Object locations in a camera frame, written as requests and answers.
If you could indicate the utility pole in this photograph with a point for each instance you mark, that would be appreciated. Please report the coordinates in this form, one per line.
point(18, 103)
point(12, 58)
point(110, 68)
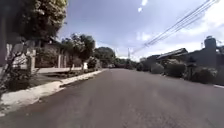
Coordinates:
point(129, 55)

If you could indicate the row of trees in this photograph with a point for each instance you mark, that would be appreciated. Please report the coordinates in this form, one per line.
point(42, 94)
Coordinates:
point(86, 50)

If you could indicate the grey asphalt road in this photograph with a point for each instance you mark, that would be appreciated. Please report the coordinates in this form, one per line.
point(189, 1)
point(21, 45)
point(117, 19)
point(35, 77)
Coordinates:
point(126, 100)

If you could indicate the row of bushes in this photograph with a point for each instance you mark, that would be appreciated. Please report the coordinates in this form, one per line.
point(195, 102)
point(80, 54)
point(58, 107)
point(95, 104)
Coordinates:
point(175, 69)

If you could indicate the grass verge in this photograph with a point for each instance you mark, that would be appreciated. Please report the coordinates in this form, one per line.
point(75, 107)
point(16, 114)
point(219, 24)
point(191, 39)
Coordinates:
point(43, 80)

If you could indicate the pale concrete kerb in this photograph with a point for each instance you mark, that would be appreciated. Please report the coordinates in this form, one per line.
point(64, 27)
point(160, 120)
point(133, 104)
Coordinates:
point(30, 94)

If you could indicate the large leafy tree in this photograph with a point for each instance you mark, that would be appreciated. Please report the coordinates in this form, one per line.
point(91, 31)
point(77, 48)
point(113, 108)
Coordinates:
point(33, 16)

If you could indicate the pale wall with fence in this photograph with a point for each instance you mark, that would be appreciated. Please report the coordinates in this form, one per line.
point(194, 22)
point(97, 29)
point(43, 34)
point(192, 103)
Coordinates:
point(50, 61)

